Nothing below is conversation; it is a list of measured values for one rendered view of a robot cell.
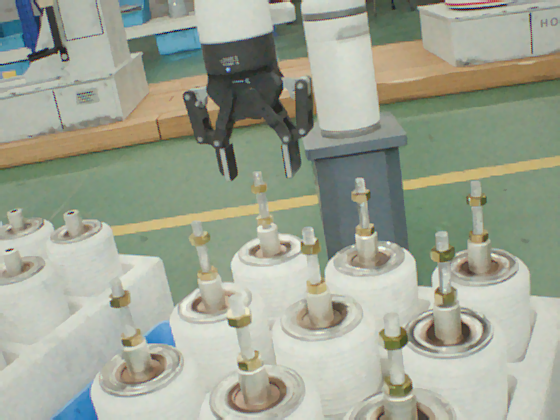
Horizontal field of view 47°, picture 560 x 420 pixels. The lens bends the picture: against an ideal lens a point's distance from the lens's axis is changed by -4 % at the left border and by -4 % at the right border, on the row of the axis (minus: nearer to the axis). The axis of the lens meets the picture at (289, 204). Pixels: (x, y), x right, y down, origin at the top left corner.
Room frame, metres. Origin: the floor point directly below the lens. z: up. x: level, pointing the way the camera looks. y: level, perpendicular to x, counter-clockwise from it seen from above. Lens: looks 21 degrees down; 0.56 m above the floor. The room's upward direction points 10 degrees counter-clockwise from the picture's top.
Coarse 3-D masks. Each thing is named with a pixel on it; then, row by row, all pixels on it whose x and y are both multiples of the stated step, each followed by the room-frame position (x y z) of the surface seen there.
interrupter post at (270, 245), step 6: (258, 228) 0.69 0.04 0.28; (270, 228) 0.68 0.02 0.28; (276, 228) 0.69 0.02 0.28; (264, 234) 0.68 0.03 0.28; (270, 234) 0.68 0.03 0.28; (276, 234) 0.68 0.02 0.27; (264, 240) 0.68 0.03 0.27; (270, 240) 0.68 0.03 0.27; (276, 240) 0.68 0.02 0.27; (264, 246) 0.68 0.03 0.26; (270, 246) 0.68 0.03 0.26; (276, 246) 0.68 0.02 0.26; (264, 252) 0.68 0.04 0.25; (270, 252) 0.68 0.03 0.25; (276, 252) 0.68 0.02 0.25
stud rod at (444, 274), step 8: (440, 232) 0.47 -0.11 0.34; (440, 240) 0.46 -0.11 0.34; (440, 248) 0.46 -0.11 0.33; (448, 248) 0.46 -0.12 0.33; (440, 264) 0.46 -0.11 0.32; (448, 264) 0.46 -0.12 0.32; (440, 272) 0.46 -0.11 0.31; (448, 272) 0.46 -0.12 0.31; (440, 280) 0.46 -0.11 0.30; (448, 280) 0.46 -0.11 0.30; (440, 288) 0.46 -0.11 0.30; (448, 288) 0.46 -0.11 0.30; (448, 304) 0.46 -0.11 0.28
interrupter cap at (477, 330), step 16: (416, 320) 0.49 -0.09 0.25; (432, 320) 0.48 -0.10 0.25; (464, 320) 0.48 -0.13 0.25; (480, 320) 0.47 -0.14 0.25; (416, 336) 0.46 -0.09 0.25; (432, 336) 0.46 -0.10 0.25; (464, 336) 0.45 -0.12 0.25; (480, 336) 0.45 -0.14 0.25; (416, 352) 0.44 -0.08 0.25; (432, 352) 0.44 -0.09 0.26; (448, 352) 0.43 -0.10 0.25; (464, 352) 0.43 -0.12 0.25
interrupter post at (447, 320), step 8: (440, 304) 0.46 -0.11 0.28; (456, 304) 0.46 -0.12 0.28; (440, 312) 0.46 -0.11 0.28; (448, 312) 0.45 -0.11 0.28; (456, 312) 0.46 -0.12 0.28; (440, 320) 0.46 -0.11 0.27; (448, 320) 0.45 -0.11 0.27; (456, 320) 0.45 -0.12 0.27; (440, 328) 0.46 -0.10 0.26; (448, 328) 0.45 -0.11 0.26; (456, 328) 0.45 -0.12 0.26; (440, 336) 0.46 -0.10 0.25; (448, 336) 0.45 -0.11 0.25; (456, 336) 0.45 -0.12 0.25
